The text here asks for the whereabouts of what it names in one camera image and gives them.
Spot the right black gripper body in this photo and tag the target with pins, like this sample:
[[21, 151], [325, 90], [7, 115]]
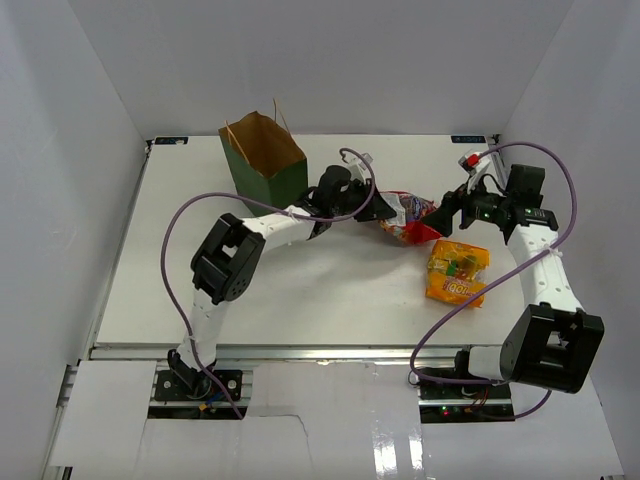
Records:
[[481, 206]]

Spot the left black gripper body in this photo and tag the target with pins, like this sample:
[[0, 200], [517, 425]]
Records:
[[355, 196]]

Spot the large red snack bag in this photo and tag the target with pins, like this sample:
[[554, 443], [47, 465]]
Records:
[[407, 225]]

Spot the orange snack bag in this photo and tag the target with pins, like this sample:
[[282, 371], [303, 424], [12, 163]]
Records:
[[456, 271]]

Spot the green brown paper bag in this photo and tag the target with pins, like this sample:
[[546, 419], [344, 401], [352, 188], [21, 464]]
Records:
[[265, 162]]

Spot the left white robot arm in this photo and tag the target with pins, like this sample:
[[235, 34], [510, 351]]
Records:
[[224, 264]]

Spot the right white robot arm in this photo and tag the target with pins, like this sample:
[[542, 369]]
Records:
[[554, 342]]

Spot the right blue corner label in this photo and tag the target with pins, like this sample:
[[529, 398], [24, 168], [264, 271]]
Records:
[[468, 139]]

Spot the blue corner label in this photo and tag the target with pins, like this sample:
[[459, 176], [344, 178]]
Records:
[[166, 140], [468, 139]]

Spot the left blue corner label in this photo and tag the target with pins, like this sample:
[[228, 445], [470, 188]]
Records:
[[166, 140]]

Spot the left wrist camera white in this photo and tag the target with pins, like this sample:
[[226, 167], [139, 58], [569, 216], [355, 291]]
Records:
[[358, 166]]

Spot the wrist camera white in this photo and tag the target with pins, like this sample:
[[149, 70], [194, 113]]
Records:
[[475, 164], [358, 166]]

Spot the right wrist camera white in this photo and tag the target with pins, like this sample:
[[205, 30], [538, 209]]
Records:
[[475, 164]]

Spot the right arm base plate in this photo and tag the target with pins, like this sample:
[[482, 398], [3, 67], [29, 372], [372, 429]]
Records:
[[457, 404]]

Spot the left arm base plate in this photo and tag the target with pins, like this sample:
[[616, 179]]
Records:
[[170, 388]]

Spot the aluminium front rail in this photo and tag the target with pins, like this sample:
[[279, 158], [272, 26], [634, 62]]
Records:
[[237, 352]]

